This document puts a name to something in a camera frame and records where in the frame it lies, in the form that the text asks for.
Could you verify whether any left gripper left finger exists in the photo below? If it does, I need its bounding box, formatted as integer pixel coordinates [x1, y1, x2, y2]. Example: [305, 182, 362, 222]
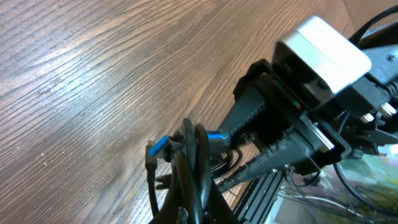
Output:
[149, 198, 187, 224]

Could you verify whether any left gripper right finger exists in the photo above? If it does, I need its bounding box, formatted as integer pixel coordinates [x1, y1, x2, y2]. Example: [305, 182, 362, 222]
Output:
[208, 180, 239, 224]

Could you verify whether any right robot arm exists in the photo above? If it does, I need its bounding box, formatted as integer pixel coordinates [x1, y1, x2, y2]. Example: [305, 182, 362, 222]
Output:
[218, 16, 397, 192]

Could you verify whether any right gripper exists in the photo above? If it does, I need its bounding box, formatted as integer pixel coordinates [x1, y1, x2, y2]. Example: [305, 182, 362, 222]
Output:
[218, 59, 392, 193]

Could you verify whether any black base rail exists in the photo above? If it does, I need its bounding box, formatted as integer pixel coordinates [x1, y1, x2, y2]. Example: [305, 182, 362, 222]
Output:
[234, 171, 284, 224]

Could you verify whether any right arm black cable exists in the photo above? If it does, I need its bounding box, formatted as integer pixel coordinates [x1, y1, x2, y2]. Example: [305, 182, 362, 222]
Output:
[332, 6, 398, 218]

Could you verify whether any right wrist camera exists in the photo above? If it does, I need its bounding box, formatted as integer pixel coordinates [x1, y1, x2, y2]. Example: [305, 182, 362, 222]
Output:
[272, 16, 371, 110]

